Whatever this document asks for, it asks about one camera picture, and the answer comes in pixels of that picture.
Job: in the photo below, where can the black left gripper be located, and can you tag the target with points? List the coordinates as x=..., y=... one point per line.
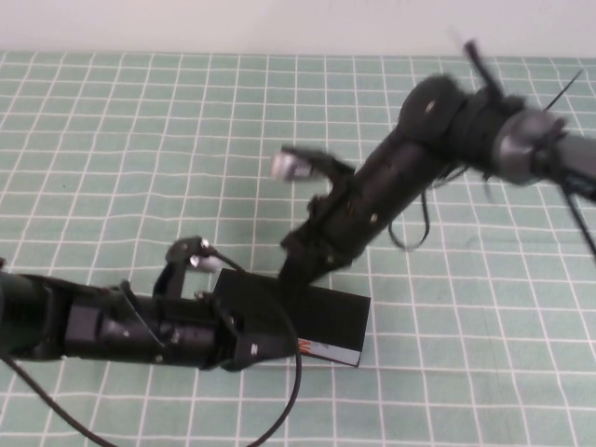
x=191, y=335

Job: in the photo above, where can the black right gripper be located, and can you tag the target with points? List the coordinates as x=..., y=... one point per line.
x=349, y=223

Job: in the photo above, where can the black box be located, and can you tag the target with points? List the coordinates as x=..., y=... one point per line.
x=335, y=316

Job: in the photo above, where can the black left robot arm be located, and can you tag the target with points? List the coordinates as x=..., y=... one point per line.
x=37, y=316

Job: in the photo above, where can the black zip tie right arm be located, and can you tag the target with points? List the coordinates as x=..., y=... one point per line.
x=565, y=89

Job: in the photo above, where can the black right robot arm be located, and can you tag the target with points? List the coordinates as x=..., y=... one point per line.
x=465, y=130

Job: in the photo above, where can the green white checked tablecloth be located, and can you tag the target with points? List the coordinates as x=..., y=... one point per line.
x=139, y=139

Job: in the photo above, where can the left wrist camera silver lens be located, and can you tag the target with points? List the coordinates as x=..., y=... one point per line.
x=205, y=263

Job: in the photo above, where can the wrist camera silver lens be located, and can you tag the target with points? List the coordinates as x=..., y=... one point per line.
x=288, y=165
x=205, y=263

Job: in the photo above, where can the black right camera mount bracket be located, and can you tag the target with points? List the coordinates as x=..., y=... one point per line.
x=342, y=177

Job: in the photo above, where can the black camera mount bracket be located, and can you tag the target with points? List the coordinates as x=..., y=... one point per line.
x=170, y=284
x=342, y=177

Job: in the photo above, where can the right wrist camera silver lens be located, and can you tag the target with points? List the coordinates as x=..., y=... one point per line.
x=288, y=165

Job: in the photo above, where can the black left camera mount bracket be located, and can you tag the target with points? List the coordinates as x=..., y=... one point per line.
x=170, y=284

